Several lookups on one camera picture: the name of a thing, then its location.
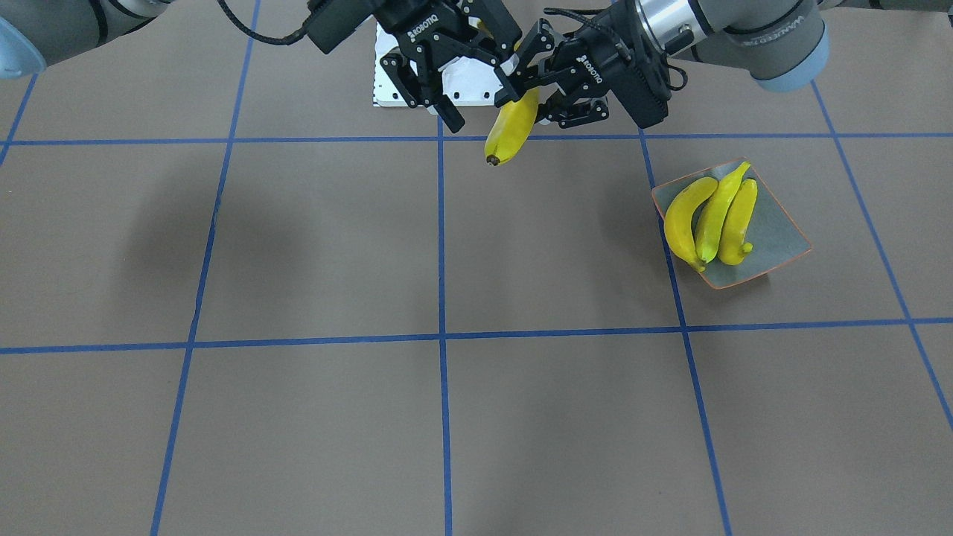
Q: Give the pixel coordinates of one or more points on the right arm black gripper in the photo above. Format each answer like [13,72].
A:
[426,36]

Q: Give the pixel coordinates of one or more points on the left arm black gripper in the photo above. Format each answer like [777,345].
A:
[604,63]

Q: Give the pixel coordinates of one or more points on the yellow banana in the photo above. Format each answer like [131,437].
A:
[678,220]
[711,221]
[734,246]
[514,124]

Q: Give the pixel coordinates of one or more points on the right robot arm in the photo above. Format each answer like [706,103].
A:
[38,34]

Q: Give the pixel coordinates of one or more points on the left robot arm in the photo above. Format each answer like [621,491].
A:
[783,45]

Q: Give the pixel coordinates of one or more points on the grey square plate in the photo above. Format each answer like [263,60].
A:
[775,237]

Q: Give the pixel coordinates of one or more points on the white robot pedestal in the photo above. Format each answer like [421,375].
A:
[466,81]

